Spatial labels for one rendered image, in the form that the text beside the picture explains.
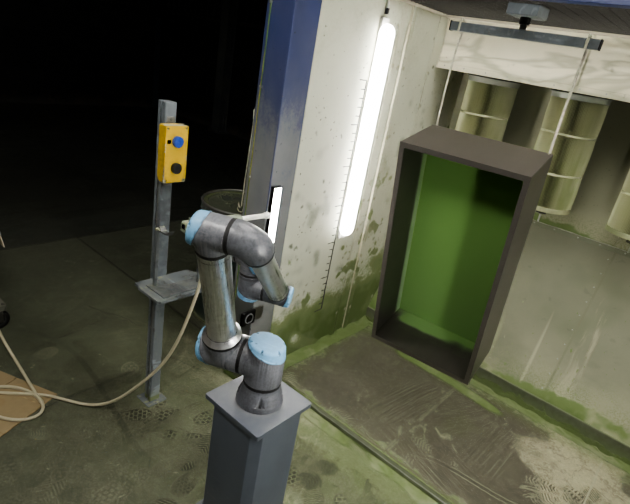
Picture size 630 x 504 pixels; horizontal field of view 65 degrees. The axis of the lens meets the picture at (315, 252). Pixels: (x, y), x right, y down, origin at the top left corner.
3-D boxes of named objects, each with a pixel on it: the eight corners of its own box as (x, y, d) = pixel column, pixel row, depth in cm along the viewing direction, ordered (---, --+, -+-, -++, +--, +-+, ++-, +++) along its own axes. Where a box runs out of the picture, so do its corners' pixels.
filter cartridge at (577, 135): (533, 230, 309) (581, 93, 277) (498, 210, 340) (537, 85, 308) (579, 232, 320) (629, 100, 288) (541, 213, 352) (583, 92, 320)
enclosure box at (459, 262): (399, 308, 317) (432, 124, 253) (490, 349, 288) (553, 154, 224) (371, 336, 292) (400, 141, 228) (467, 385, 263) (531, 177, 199)
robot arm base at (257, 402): (258, 422, 186) (261, 401, 183) (225, 395, 197) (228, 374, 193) (292, 401, 200) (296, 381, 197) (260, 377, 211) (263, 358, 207)
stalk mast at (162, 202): (153, 392, 283) (169, 99, 221) (159, 398, 280) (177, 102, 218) (144, 397, 279) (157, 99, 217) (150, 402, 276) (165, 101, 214)
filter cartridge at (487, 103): (482, 193, 378) (518, 80, 344) (488, 207, 345) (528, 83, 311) (435, 183, 382) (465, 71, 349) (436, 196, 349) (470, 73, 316)
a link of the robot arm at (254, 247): (273, 221, 146) (298, 288, 209) (234, 211, 148) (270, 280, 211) (260, 256, 142) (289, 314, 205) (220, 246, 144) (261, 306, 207)
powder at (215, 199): (193, 192, 357) (193, 190, 356) (261, 193, 384) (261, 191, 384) (218, 219, 315) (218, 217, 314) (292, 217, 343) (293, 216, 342)
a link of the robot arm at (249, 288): (258, 307, 203) (262, 280, 198) (232, 299, 205) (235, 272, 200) (266, 297, 211) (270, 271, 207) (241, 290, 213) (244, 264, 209)
